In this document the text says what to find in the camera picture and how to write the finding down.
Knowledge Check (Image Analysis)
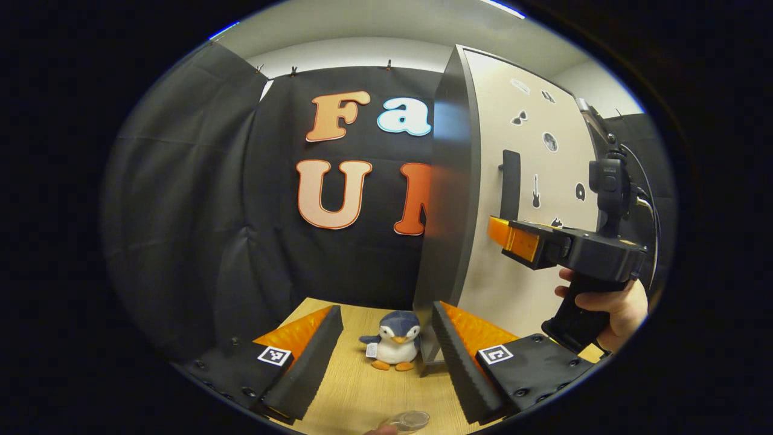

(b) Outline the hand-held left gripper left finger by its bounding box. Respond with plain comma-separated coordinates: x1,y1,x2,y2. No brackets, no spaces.
171,305,344,427

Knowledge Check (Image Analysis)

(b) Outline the grey cabinet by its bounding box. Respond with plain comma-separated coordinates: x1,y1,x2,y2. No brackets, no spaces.
414,43,481,378

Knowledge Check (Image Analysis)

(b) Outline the ceiling light strip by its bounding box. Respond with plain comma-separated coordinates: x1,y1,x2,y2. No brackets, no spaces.
208,21,241,42
483,0,525,19

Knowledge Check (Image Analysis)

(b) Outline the penguin plush toy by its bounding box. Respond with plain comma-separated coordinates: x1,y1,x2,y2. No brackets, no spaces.
359,310,422,372

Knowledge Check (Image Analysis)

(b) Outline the white cabinet door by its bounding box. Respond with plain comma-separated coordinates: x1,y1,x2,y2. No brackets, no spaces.
456,47,602,339

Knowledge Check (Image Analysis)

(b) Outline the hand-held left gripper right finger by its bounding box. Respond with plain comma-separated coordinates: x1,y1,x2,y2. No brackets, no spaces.
431,301,598,427

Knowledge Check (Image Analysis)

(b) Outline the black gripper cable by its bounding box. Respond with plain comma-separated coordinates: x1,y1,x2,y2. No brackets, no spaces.
621,142,662,292

